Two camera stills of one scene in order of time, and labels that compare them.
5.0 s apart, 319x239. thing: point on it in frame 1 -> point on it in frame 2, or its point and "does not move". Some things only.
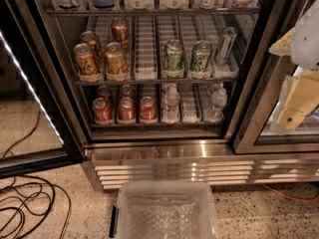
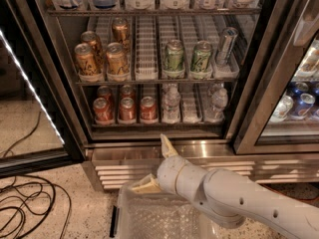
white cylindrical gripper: (307, 40) -> (168, 173)
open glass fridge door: (41, 125) does not move
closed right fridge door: (263, 76) does not move
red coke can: (127, 109) does not move
